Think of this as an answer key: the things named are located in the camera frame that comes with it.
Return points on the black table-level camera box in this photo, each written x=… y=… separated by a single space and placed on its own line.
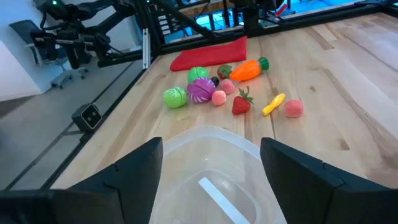
x=87 y=116

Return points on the pink toy peach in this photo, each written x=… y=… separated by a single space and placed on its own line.
x=293 y=108
x=219 y=98
x=227 y=86

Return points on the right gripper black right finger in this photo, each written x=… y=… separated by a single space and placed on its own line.
x=311 y=193

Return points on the white metal bracket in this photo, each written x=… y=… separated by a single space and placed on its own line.
x=146 y=46

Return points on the green round toy vegetable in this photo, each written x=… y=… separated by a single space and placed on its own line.
x=197 y=74
x=175 y=97

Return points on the dark toy blackberry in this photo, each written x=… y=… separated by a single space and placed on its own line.
x=214 y=81

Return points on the large red toy strawberry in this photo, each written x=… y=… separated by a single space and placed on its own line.
x=241 y=105

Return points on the orange toy carrot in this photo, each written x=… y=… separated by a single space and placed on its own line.
x=245 y=71

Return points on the clear plastic tupperware container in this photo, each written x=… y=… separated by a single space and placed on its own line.
x=211 y=155

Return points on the small red toy strawberry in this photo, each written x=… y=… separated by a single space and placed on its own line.
x=224 y=72

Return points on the red cloth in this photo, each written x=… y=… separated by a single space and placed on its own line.
x=211 y=56

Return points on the yellow toy banana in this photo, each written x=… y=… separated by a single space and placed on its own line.
x=273 y=105

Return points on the black aluminium table frame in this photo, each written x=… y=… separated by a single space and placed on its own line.
x=154 y=37

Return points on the grey office chair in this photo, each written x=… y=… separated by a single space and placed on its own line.
x=25 y=31

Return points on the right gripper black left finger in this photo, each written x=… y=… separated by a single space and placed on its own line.
x=109 y=199

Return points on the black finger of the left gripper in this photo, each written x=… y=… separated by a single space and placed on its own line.
x=51 y=51
x=74 y=57

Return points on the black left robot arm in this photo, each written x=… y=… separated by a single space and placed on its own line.
x=109 y=15

